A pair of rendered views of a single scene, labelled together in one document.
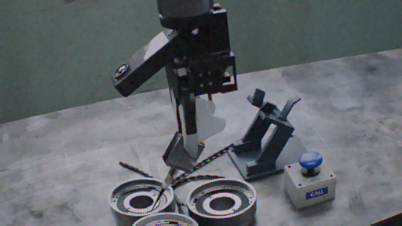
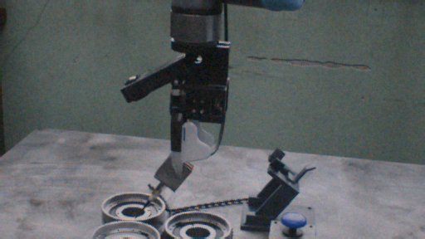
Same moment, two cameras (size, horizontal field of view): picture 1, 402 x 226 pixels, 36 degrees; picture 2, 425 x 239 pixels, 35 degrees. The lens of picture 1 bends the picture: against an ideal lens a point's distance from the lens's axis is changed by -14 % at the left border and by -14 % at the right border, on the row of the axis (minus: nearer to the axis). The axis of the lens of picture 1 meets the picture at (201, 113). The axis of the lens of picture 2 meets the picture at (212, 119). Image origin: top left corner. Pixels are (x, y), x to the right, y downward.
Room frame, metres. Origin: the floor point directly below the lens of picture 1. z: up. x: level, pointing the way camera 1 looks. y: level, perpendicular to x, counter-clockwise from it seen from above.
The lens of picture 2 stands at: (-0.05, -0.33, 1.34)
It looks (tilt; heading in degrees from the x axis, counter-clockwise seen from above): 19 degrees down; 18
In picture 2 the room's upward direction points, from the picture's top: 3 degrees clockwise
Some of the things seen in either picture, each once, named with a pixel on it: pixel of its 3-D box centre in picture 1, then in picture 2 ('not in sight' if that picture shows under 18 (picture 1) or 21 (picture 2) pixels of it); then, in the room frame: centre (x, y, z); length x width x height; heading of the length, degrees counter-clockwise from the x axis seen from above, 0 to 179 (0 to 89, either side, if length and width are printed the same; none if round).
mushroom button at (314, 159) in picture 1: (310, 169); (292, 230); (0.88, -0.16, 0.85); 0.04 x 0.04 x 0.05
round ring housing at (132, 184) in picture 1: (142, 205); (133, 217); (0.88, 0.11, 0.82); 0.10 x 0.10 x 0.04
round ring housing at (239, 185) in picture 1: (222, 208); (197, 237); (0.85, -0.02, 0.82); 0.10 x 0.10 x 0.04
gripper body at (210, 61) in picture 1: (195, 50); (198, 80); (0.87, 0.00, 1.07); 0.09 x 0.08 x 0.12; 103
